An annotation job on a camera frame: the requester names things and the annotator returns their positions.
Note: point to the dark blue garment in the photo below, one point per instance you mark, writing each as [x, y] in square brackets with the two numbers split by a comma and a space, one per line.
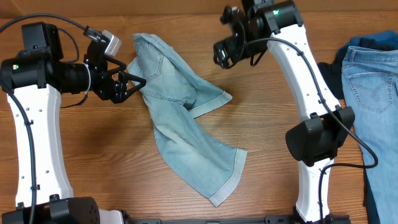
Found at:
[385, 41]

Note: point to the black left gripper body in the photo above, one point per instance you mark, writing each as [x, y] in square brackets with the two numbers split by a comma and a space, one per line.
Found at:
[104, 78]

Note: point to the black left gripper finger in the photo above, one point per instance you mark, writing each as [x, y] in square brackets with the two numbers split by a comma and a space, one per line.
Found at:
[125, 75]
[123, 93]

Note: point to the blue jeans with pocket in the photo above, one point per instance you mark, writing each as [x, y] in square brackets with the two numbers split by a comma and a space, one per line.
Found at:
[369, 80]

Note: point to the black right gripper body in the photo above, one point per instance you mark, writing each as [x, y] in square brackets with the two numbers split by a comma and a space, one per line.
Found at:
[233, 38]

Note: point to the black garment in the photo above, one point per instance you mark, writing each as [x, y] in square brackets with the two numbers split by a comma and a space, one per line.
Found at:
[331, 73]

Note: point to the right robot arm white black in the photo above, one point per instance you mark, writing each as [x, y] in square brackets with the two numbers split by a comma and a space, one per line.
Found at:
[277, 27]

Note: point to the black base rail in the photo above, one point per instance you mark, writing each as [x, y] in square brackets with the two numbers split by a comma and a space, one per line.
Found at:
[217, 221]

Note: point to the light blue denim shorts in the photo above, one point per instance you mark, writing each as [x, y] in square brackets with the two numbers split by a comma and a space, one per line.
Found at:
[175, 96]

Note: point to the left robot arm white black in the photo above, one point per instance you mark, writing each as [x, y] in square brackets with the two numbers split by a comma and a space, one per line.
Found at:
[34, 81]

